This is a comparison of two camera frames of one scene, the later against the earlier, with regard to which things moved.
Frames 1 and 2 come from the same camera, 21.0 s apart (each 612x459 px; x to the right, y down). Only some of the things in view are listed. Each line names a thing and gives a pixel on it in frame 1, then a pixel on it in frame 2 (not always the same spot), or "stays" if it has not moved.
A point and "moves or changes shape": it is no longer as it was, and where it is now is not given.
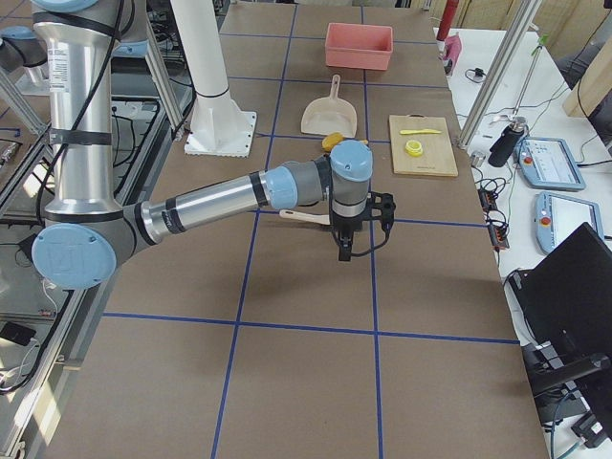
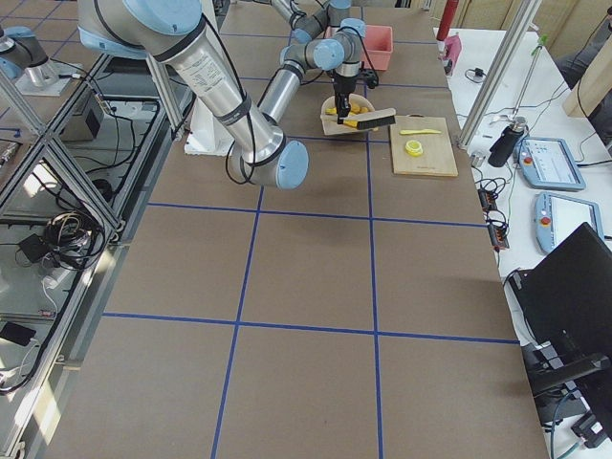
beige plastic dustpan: [330, 115] moves or changes shape
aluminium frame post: [526, 13] stays
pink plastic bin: [358, 46] stays
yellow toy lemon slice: [414, 147] stays
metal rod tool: [542, 40] stays
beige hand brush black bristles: [320, 219] → [375, 120]
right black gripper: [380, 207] → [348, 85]
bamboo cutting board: [421, 145] stays
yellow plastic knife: [408, 131] stays
